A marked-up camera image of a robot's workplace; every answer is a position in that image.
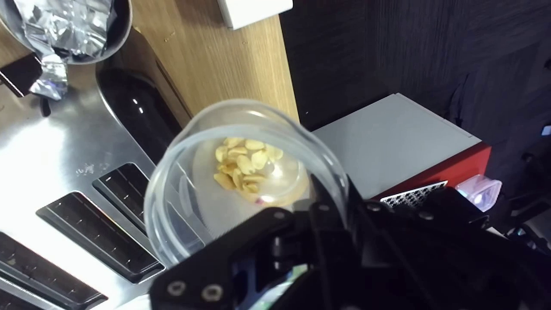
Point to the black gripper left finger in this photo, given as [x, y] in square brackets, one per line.
[229, 259]

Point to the small clear plastic container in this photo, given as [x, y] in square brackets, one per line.
[481, 190]

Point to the peanuts pile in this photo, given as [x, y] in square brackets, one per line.
[247, 166]

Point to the clear plastic bowl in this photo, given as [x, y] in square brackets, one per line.
[190, 190]

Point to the black silver four-slot toaster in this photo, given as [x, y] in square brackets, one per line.
[62, 173]

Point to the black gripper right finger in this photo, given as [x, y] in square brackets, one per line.
[436, 259]

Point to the metal mesh tray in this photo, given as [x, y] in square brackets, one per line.
[410, 197]

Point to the white cabinet with red top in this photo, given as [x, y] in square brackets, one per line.
[396, 144]

